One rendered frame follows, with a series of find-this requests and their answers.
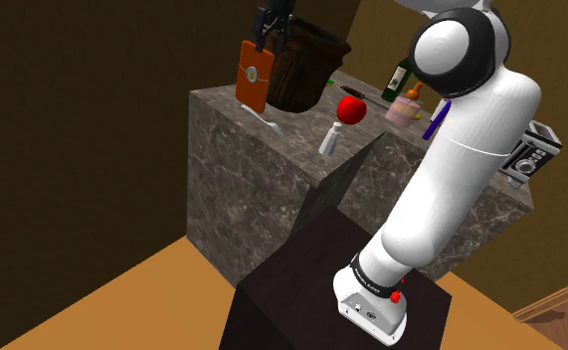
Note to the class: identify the green wine bottle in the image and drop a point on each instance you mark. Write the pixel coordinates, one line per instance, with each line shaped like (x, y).
(396, 82)

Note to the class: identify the orange gourd-shaped bottle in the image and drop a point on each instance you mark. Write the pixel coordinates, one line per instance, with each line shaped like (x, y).
(414, 92)

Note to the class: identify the silver toaster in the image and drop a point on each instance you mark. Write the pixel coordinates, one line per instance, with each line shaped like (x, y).
(531, 155)

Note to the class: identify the dark robot stand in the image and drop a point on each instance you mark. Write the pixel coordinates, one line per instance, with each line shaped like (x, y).
(303, 291)

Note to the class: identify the pink cylindrical container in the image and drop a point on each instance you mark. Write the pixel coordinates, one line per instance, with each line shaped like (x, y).
(402, 111)

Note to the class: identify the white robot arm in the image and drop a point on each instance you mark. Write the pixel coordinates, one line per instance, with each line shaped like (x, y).
(463, 160)

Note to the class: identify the dark brown woven basket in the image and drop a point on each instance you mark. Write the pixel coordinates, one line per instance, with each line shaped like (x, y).
(307, 68)

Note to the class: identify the white plastic fork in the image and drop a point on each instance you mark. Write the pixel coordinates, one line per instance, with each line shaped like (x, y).
(264, 121)

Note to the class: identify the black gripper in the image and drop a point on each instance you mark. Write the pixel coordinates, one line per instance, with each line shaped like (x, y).
(277, 7)

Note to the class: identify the white salt shaker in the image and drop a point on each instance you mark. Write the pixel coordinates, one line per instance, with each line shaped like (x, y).
(330, 141)

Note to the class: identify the red apple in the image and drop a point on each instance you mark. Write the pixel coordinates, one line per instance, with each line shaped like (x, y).
(351, 110)

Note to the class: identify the purple pen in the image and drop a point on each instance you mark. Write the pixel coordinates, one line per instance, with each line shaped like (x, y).
(436, 121)

